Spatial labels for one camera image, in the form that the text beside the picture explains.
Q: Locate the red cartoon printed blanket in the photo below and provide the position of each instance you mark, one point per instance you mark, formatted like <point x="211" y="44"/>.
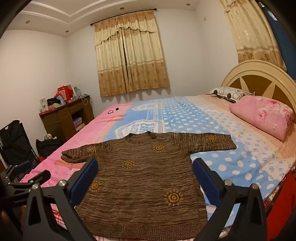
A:
<point x="282" y="208"/>

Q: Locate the pink floral pillow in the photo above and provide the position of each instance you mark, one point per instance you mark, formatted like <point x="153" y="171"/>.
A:
<point x="261" y="113"/>

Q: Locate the cream and brown headboard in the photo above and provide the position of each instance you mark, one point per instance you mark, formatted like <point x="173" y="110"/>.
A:
<point x="254" y="69"/>

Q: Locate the light blue cloth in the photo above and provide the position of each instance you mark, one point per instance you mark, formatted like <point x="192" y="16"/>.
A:
<point x="61" y="99"/>

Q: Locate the patterned cloth bundle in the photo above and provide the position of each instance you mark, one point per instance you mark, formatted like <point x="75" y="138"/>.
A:
<point x="48" y="136"/>

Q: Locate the beige patterned window curtain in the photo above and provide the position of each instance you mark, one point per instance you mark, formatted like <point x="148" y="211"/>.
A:
<point x="143" y="58"/>
<point x="249" y="34"/>

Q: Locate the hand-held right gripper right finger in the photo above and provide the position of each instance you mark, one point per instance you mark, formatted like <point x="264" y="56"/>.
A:
<point x="205" y="183"/>

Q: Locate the dark blue panel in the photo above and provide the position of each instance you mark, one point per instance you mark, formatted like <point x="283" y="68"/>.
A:
<point x="275" y="30"/>

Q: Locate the red gift bag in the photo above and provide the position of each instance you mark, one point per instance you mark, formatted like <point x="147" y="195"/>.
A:
<point x="66" y="92"/>

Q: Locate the yellow box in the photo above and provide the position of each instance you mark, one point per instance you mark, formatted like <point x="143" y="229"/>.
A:
<point x="79" y="127"/>

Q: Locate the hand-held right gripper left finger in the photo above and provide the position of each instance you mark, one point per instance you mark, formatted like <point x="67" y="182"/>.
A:
<point x="84" y="180"/>

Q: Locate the red-orange bag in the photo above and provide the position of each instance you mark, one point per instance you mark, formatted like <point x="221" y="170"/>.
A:
<point x="41" y="159"/>

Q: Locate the brown wooden desk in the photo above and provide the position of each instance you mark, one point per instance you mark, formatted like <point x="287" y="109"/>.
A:
<point x="62" y="115"/>

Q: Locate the dark curtain rod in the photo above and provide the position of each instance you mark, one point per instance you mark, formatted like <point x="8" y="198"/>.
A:
<point x="101" y="21"/>

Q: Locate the bed with polka-dot sheet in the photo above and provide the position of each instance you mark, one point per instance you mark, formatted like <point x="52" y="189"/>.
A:
<point x="185" y="115"/>

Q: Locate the purple box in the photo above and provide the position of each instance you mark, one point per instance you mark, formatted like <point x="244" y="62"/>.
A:
<point x="77" y="120"/>

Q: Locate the dark clothes pile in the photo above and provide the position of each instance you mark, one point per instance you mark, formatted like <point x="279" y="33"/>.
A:
<point x="53" y="101"/>

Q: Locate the red checked under sheet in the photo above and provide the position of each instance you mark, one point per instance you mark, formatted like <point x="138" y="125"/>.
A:
<point x="57" y="220"/>

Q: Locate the light blue paper bag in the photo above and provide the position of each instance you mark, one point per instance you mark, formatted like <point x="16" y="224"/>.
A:
<point x="77" y="91"/>

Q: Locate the white card box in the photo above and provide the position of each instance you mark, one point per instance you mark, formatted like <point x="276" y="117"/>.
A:
<point x="43" y="105"/>

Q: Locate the brown knitted sun-print sweater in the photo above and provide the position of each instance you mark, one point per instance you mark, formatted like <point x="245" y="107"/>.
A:
<point x="138" y="185"/>

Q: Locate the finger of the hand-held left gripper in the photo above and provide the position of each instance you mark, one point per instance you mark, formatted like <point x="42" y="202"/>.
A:
<point x="25" y="167"/>
<point x="42" y="175"/>

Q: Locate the grey patterned pillow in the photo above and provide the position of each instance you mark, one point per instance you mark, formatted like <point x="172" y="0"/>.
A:
<point x="226" y="91"/>

